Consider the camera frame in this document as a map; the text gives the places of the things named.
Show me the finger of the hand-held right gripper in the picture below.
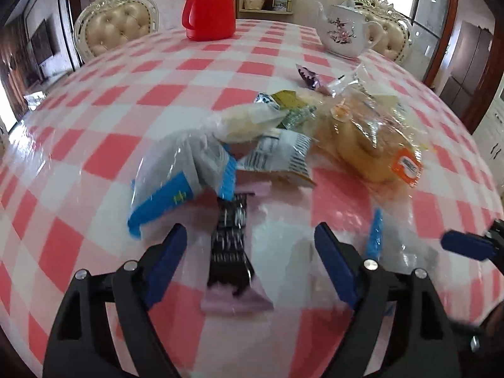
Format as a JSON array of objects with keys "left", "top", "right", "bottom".
[
  {"left": 440, "top": 218, "right": 504, "bottom": 276},
  {"left": 449, "top": 307, "right": 504, "bottom": 363}
]

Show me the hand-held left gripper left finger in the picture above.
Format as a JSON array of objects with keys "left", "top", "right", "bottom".
[{"left": 43, "top": 224, "right": 187, "bottom": 378}]

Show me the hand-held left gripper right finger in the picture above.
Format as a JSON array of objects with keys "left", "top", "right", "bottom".
[{"left": 314, "top": 222, "right": 461, "bottom": 378}]

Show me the clear packet with blue ends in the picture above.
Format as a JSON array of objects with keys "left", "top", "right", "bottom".
[
  {"left": 365, "top": 208, "right": 438, "bottom": 270},
  {"left": 128, "top": 132, "right": 239, "bottom": 241}
]

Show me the black and pink snack packet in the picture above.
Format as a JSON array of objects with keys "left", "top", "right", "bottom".
[{"left": 201, "top": 183, "right": 274, "bottom": 313}]

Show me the white packet with barcode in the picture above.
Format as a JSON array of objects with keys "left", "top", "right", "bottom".
[{"left": 236, "top": 130, "right": 318, "bottom": 187}]

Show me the clear bread bag orange label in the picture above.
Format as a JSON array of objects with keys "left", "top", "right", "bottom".
[{"left": 315, "top": 67, "right": 432, "bottom": 201}]

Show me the white cabinet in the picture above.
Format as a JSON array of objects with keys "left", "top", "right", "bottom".
[{"left": 472, "top": 87, "right": 504, "bottom": 186}]

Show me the olive green snack packet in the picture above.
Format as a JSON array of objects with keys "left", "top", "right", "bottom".
[{"left": 272, "top": 90, "right": 316, "bottom": 113}]

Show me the red and white checkered tablecloth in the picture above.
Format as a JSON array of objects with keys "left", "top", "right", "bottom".
[{"left": 0, "top": 19, "right": 504, "bottom": 378}]

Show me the blue and white candy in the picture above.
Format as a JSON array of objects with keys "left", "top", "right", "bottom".
[{"left": 254, "top": 92, "right": 281, "bottom": 111}]

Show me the dark grey cabinet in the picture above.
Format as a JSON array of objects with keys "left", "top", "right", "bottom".
[{"left": 439, "top": 20, "right": 495, "bottom": 123}]

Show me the purple candy wrapper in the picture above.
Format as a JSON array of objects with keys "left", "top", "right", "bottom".
[{"left": 295, "top": 64, "right": 333, "bottom": 96}]

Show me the cream tufted ornate chair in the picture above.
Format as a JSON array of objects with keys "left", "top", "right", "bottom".
[
  {"left": 73, "top": 0, "right": 160, "bottom": 64},
  {"left": 341, "top": 0, "right": 413, "bottom": 64}
]

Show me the white floral teapot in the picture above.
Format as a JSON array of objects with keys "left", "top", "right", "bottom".
[{"left": 317, "top": 1, "right": 388, "bottom": 60}]

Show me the wooden framed glass door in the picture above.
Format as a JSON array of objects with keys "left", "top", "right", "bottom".
[{"left": 358, "top": 0, "right": 461, "bottom": 91}]

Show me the red thermos jug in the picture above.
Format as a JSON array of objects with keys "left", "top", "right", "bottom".
[{"left": 182, "top": 0, "right": 237, "bottom": 42}]

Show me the wall television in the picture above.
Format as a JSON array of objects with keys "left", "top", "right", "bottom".
[{"left": 24, "top": 20, "right": 56, "bottom": 75}]

